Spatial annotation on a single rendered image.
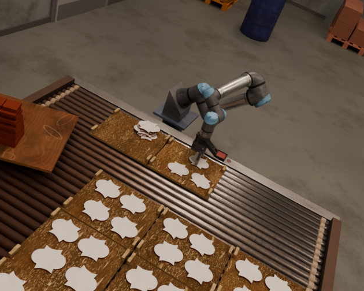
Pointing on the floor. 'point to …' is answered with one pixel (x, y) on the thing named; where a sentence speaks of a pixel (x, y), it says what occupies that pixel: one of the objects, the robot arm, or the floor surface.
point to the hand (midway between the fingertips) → (199, 161)
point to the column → (175, 121)
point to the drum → (262, 18)
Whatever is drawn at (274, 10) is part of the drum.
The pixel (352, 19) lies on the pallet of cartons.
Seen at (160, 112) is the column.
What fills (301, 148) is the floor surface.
